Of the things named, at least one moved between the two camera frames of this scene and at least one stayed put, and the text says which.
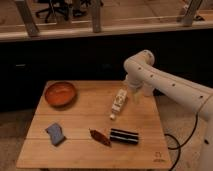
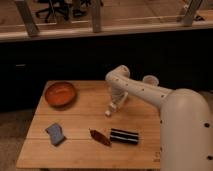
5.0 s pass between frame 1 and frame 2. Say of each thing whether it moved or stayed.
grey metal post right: stayed
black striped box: stayed
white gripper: moved
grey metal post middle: stayed
